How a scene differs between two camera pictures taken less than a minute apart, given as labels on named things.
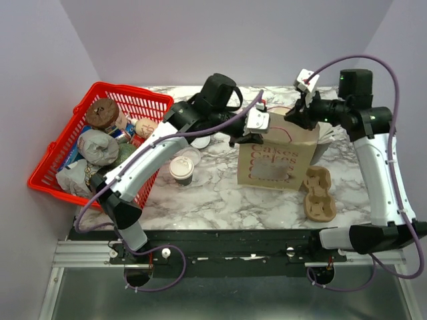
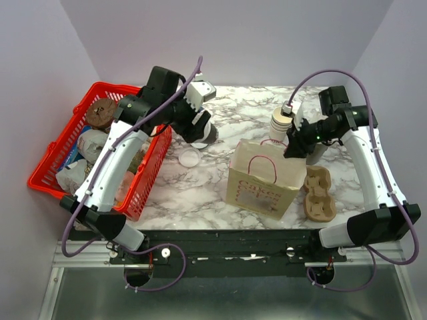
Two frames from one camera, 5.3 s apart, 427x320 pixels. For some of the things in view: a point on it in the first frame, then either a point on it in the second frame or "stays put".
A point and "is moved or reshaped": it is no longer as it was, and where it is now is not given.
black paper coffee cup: (184, 182) is moved or reshaped
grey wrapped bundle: (97, 147) stays put
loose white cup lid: (193, 155) stays put
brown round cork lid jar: (101, 113) stays put
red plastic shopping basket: (133, 102) stays put
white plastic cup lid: (181, 167) -> (199, 145)
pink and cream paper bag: (280, 162) is moved or reshaped
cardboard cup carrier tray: (319, 205) stays put
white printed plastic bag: (73, 178) stays put
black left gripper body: (236, 133) -> (180, 115)
